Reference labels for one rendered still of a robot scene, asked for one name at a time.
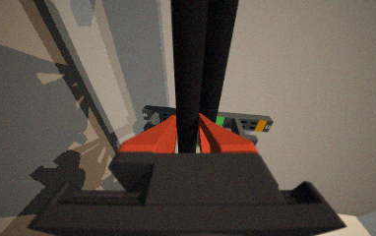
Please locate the dark grey wall rack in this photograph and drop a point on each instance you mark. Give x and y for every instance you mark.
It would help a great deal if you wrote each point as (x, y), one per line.
(233, 121)

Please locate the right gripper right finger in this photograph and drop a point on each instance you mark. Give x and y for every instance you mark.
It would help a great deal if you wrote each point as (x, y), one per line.
(220, 139)

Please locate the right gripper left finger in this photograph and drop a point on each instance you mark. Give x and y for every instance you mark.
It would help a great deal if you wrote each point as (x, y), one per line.
(155, 138)

